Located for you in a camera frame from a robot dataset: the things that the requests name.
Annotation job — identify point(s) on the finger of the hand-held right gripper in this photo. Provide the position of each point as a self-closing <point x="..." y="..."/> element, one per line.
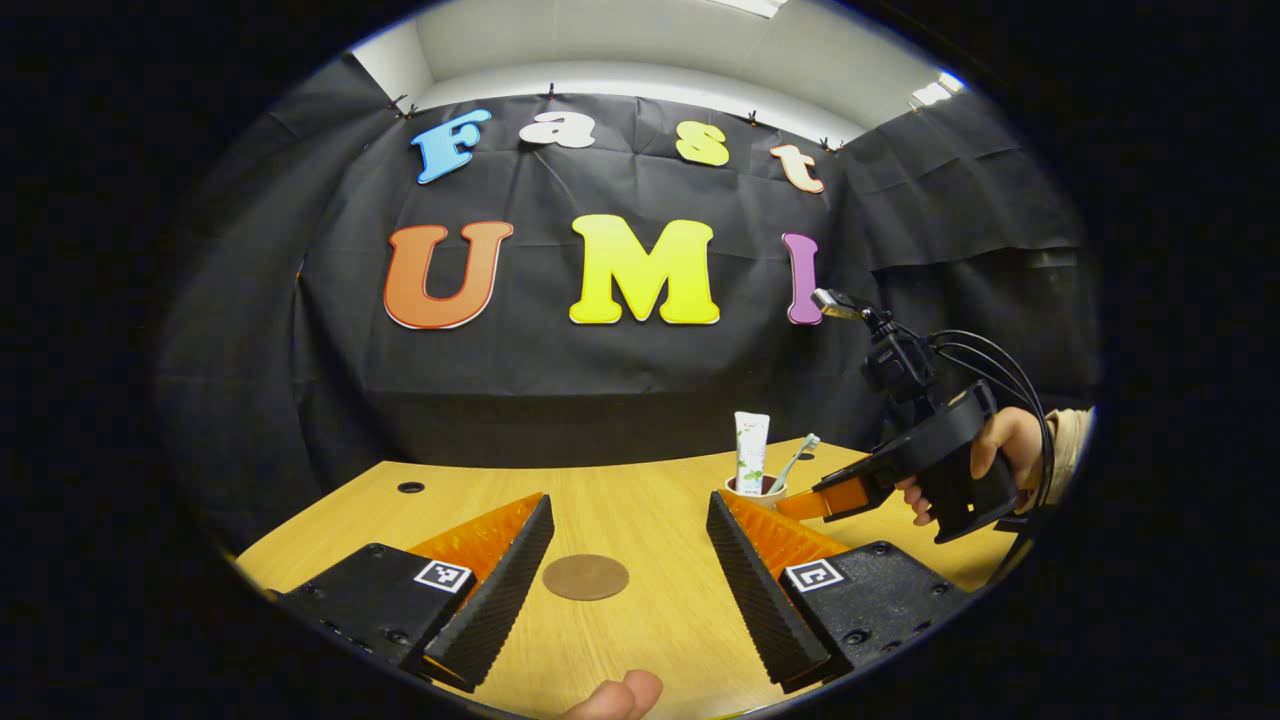
<point x="830" y="500"/>

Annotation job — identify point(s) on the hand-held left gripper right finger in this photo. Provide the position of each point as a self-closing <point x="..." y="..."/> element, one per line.
<point x="755" y="595"/>

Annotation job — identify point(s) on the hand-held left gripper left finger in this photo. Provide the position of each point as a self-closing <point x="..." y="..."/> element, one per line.
<point x="500" y="600"/>

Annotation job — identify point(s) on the pale green toothbrush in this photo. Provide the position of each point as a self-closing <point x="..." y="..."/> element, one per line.
<point x="795" y="462"/>

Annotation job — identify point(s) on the round brown coaster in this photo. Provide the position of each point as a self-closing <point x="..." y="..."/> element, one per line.
<point x="586" y="578"/>

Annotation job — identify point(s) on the white toothpaste tube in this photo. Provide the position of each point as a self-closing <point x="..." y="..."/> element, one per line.
<point x="751" y="450"/>

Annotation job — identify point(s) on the beige cup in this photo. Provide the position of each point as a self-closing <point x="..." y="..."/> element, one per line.
<point x="735" y="494"/>

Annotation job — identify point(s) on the wooden desktop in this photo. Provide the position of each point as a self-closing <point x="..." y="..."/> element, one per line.
<point x="650" y="520"/>

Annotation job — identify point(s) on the black backdrop cloth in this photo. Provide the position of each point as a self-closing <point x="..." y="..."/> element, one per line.
<point x="620" y="370"/>

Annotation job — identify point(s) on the ceiling light panel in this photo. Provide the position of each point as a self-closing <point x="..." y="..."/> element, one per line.
<point x="745" y="5"/>
<point x="935" y="92"/>

